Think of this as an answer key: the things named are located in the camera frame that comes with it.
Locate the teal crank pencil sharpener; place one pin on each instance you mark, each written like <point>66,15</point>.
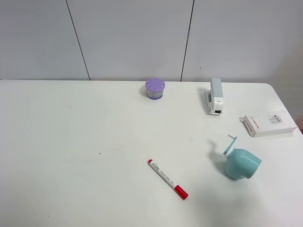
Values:
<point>239,163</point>

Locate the white grey stapler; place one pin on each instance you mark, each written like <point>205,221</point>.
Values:
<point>214,97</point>

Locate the purple lidded round container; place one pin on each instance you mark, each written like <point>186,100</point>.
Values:
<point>154,88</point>

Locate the red white marker pen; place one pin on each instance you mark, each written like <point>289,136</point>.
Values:
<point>178,189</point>

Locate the white flat cardboard box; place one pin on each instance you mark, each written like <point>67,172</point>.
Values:
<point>266,124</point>

